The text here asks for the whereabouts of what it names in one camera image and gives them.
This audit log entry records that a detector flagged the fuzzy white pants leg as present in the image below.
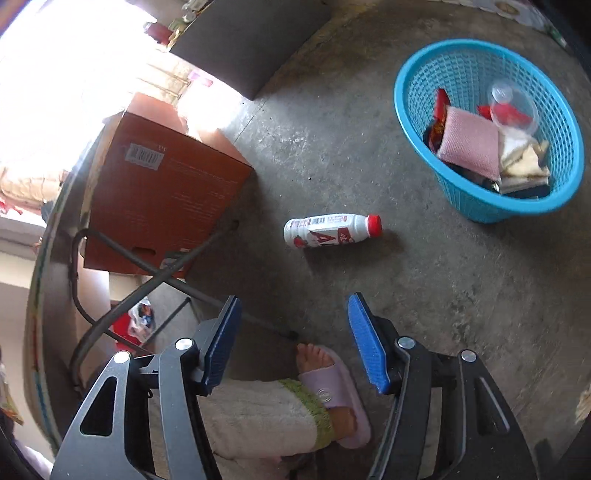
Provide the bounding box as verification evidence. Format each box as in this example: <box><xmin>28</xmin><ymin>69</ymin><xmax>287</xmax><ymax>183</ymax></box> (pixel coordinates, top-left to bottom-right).
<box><xmin>198</xmin><ymin>378</ymin><xmax>335</xmax><ymax>462</ymax></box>

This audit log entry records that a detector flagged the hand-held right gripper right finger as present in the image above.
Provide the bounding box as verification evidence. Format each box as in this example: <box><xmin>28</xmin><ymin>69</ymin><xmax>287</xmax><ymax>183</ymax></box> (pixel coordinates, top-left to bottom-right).
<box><xmin>347</xmin><ymin>292</ymin><xmax>539</xmax><ymax>480</ymax></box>

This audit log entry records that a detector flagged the white tissue box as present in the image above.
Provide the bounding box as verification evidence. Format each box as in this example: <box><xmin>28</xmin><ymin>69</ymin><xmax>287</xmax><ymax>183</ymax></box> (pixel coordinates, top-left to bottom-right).
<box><xmin>425</xmin><ymin>0</ymin><xmax>550</xmax><ymax>31</ymax></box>

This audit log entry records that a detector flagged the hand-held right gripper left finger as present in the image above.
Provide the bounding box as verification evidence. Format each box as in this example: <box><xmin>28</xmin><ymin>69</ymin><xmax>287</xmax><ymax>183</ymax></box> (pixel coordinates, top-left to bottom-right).
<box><xmin>50</xmin><ymin>295</ymin><xmax>243</xmax><ymax>480</ymax></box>

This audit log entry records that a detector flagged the clear plastic cup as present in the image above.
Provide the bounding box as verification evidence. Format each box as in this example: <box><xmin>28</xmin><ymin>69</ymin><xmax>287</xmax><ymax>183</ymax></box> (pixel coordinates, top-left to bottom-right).
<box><xmin>488</xmin><ymin>79</ymin><xmax>540</xmax><ymax>138</ymax></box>

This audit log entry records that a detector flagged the blue plastic basket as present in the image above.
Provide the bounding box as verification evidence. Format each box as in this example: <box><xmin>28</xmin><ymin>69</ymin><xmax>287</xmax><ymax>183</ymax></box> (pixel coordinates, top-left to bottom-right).
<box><xmin>393</xmin><ymin>39</ymin><xmax>586</xmax><ymax>224</ymax></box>

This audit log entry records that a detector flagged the pink cloth pad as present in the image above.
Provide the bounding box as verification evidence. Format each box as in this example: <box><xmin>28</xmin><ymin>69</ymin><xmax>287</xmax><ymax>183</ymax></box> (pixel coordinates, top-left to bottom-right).
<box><xmin>436</xmin><ymin>105</ymin><xmax>504</xmax><ymax>183</ymax></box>

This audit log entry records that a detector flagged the red snack wrapper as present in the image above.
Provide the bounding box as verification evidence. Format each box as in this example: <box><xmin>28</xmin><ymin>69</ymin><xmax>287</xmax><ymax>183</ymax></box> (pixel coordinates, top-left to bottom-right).
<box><xmin>422</xmin><ymin>88</ymin><xmax>452</xmax><ymax>151</ymax></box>

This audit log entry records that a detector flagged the white plastic bag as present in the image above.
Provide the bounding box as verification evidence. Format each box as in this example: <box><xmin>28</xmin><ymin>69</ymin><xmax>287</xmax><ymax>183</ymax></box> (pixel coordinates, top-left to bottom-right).
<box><xmin>128</xmin><ymin>298</ymin><xmax>155</xmax><ymax>344</ymax></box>

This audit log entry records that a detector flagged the white bottle with red cap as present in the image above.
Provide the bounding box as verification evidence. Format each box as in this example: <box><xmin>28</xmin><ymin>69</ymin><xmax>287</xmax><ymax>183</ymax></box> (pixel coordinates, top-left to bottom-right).
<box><xmin>283</xmin><ymin>213</ymin><xmax>383</xmax><ymax>250</ymax></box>

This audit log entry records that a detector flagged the grey cabinet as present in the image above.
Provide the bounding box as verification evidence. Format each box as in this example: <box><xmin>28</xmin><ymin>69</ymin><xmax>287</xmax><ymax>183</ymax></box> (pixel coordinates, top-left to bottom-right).
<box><xmin>168</xmin><ymin>0</ymin><xmax>338</xmax><ymax>100</ymax></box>

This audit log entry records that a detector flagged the brown cardboard box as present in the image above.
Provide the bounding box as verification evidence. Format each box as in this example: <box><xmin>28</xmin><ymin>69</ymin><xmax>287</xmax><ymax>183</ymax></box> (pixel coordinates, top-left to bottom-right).
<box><xmin>83</xmin><ymin>92</ymin><xmax>254</xmax><ymax>280</ymax></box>

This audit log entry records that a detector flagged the lilac slipper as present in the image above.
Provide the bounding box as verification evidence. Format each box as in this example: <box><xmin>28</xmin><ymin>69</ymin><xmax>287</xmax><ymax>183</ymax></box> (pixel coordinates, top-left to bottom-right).
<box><xmin>295</xmin><ymin>346</ymin><xmax>372</xmax><ymax>449</ymax></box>

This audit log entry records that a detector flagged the person's foot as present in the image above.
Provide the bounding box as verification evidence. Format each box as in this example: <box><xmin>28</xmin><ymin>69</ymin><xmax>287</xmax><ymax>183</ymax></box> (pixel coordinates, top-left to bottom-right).
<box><xmin>295</xmin><ymin>342</ymin><xmax>358</xmax><ymax>439</ymax></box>

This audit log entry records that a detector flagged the folding table with tablecloth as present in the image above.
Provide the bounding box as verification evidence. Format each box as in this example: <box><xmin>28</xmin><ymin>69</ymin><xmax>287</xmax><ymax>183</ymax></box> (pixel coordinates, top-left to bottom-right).
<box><xmin>23</xmin><ymin>115</ymin><xmax>301</xmax><ymax>444</ymax></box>

